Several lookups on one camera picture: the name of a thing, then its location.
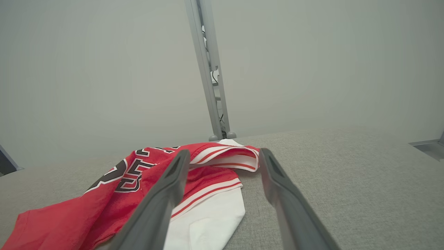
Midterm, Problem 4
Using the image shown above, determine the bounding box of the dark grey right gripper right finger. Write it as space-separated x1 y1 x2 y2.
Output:
259 148 341 250

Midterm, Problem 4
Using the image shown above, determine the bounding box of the grey partition joint post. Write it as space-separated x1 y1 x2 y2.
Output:
185 0 237 141

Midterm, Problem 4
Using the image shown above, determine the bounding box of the red white basketball jersey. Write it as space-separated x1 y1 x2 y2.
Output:
2 139 261 250

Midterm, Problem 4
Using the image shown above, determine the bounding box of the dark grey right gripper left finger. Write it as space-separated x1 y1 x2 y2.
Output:
110 149 191 250

